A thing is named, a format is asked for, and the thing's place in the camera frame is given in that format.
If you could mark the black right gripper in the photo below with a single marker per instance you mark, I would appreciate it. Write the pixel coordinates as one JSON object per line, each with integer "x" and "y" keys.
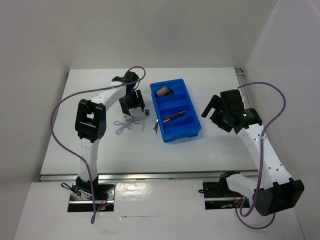
{"x": 215, "y": 102}

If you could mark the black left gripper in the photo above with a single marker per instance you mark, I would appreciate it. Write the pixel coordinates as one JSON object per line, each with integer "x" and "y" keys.
{"x": 125, "y": 106}

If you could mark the mint eyebrow razor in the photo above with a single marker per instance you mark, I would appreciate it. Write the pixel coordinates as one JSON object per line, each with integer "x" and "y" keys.
{"x": 144, "y": 122}

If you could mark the purple eyelash applicator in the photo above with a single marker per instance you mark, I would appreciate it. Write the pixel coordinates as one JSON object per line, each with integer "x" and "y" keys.
{"x": 122, "y": 126}

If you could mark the beige foundation bottle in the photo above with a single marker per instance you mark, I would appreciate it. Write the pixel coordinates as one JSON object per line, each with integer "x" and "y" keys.
{"x": 163, "y": 92}

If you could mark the red silver lip pencil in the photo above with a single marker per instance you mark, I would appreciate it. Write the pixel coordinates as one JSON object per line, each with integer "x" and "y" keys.
{"x": 181, "y": 113}

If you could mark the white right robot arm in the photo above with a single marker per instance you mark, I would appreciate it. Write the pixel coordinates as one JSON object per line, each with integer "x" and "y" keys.
{"x": 275, "y": 189}

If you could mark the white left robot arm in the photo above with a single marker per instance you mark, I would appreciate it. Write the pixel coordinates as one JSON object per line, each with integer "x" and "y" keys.
{"x": 91, "y": 123}

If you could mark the false eyelash case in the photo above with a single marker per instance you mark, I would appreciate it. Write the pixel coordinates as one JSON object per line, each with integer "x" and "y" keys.
{"x": 133, "y": 119}

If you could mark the silver hair clip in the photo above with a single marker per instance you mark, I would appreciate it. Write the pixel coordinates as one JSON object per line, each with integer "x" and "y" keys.
{"x": 156, "y": 126}

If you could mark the blue plastic organizer tray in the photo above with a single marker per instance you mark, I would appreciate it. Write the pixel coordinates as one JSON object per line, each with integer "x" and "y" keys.
{"x": 168, "y": 105}

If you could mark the aluminium side rail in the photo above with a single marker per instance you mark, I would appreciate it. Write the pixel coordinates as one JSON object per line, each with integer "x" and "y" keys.
{"x": 241, "y": 80}

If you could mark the aluminium front rail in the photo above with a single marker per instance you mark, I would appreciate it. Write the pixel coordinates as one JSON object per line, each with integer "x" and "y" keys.
{"x": 203, "y": 175}

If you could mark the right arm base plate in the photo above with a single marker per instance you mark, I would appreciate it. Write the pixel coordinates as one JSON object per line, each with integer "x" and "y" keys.
{"x": 216, "y": 198}

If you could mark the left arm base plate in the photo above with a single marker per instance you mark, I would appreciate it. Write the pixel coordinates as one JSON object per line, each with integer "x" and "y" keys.
{"x": 81, "y": 200}

